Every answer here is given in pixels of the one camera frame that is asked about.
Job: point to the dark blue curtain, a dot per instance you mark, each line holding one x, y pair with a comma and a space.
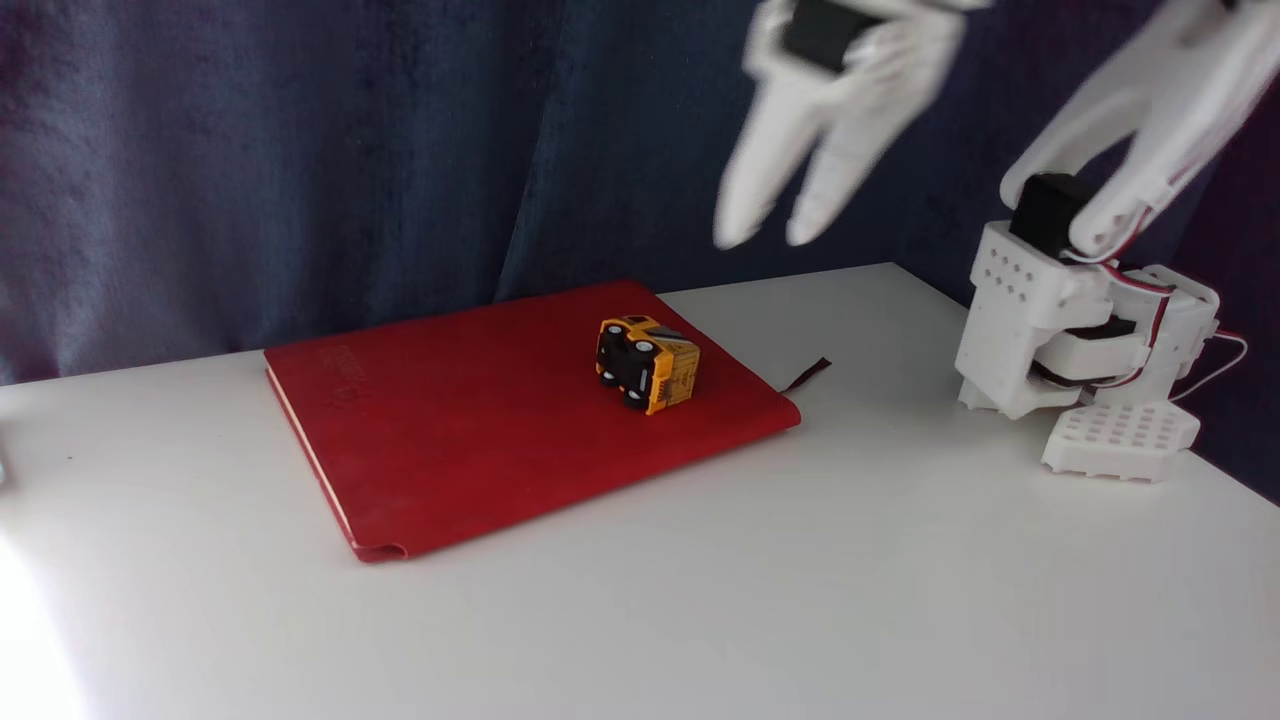
300, 150

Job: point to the yellow toy truck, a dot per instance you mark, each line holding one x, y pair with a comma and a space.
665, 375

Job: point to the dark red bookmark ribbon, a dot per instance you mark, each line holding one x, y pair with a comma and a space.
805, 376

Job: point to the red notebook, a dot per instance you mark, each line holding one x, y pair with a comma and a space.
480, 420

